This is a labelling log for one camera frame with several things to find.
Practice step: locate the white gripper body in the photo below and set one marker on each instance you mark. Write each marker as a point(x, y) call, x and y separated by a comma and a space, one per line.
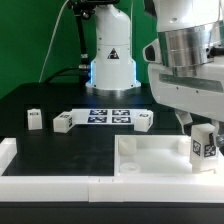
point(202, 95)

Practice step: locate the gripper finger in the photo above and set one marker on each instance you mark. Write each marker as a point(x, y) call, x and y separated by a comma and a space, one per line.
point(218, 133)
point(185, 121)

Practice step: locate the white square table top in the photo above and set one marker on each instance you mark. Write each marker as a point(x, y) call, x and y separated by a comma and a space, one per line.
point(150, 155)

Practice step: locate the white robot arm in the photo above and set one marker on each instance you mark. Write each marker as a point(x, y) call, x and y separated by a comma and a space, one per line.
point(185, 61)

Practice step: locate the white marker sheet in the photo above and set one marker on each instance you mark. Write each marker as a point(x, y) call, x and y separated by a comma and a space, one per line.
point(110, 116)

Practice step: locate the white U-shaped fence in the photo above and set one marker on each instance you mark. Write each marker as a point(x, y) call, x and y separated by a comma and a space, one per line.
point(198, 188)

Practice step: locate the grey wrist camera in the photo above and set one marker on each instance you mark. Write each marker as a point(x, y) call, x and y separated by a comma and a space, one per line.
point(151, 52)

